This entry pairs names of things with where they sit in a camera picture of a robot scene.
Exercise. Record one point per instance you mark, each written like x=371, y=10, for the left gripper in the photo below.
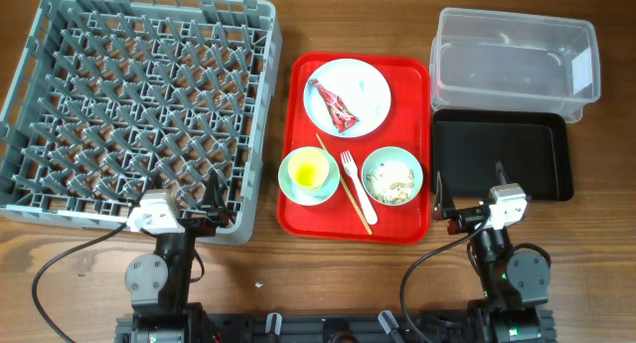
x=206, y=226

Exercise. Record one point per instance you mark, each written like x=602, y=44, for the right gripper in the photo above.
x=465, y=220

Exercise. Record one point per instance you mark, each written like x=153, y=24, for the mint green bowl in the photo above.
x=393, y=153

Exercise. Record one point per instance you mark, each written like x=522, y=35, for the wooden chopstick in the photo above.
x=349, y=194

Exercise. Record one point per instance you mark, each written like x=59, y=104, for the pale blue small bowl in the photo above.
x=312, y=198

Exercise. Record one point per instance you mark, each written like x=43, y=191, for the yellow plastic cup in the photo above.
x=308, y=169

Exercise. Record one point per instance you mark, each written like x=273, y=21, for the white plastic fork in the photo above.
x=351, y=170

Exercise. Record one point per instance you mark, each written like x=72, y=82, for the large pale blue plate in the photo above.
x=363, y=89

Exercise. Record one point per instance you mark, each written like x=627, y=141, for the red snack wrapper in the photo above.
x=342, y=118

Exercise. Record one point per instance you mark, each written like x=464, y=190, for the rice and nut scraps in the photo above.
x=391, y=182

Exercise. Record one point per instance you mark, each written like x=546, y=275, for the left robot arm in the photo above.
x=159, y=282

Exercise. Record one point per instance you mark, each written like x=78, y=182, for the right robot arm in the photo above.
x=515, y=278

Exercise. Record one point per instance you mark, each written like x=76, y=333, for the black plastic waste tray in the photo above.
x=533, y=147

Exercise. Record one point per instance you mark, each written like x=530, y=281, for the grey plastic dishwasher rack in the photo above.
x=110, y=95

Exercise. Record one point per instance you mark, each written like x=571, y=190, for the clear plastic waste bin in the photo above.
x=491, y=60

